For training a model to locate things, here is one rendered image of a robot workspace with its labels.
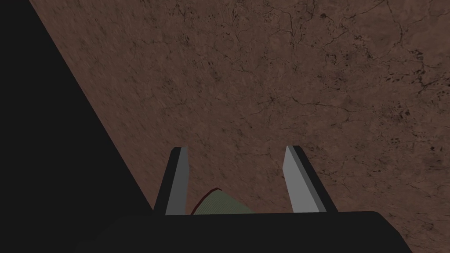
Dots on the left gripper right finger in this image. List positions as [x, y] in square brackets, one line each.
[302, 186]

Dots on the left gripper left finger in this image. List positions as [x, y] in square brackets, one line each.
[174, 186]

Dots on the green book with red cover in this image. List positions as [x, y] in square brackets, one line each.
[221, 205]

